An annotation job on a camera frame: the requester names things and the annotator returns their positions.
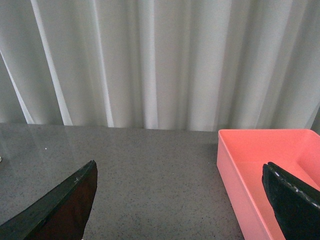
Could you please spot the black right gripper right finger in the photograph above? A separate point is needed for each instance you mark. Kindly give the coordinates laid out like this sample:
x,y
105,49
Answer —
x,y
296,204

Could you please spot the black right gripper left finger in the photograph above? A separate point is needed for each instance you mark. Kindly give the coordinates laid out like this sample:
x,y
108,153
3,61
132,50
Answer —
x,y
61,214

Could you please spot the pink plastic box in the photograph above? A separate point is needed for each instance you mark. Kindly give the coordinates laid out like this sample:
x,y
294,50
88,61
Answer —
x,y
240,159

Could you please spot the white pleated curtain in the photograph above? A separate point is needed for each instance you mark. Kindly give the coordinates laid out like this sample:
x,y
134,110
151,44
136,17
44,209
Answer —
x,y
199,65

